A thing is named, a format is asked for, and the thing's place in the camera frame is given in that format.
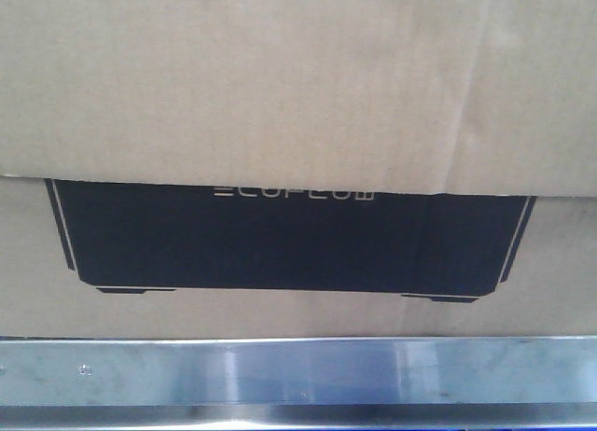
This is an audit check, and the brown cardboard box black print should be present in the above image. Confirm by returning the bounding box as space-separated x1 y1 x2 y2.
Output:
1 0 596 339

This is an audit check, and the stainless steel shelf rail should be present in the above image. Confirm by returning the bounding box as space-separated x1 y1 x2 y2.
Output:
1 337 596 430

